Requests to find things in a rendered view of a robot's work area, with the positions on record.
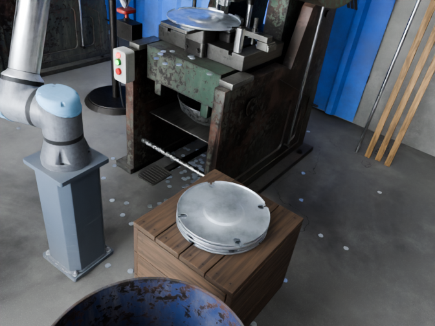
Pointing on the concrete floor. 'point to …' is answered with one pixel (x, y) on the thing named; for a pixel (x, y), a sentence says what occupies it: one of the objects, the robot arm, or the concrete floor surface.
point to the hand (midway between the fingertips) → (126, 4)
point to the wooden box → (230, 282)
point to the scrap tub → (149, 305)
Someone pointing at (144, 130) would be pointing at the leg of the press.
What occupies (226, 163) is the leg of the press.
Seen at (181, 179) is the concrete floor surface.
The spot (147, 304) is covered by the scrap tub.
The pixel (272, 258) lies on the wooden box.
